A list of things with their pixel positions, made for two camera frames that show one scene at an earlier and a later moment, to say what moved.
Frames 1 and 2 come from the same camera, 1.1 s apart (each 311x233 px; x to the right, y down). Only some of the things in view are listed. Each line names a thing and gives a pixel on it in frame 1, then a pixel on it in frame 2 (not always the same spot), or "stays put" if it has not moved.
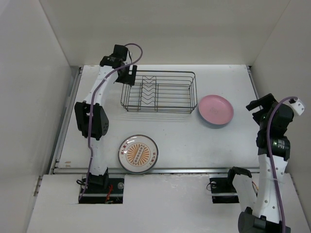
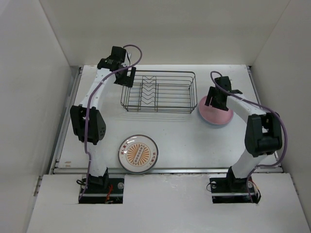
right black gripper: x=267 y=99 -> x=212 y=92
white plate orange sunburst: x=138 y=153 stays put
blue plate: x=214 y=124 stays put
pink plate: x=215 y=109 stays put
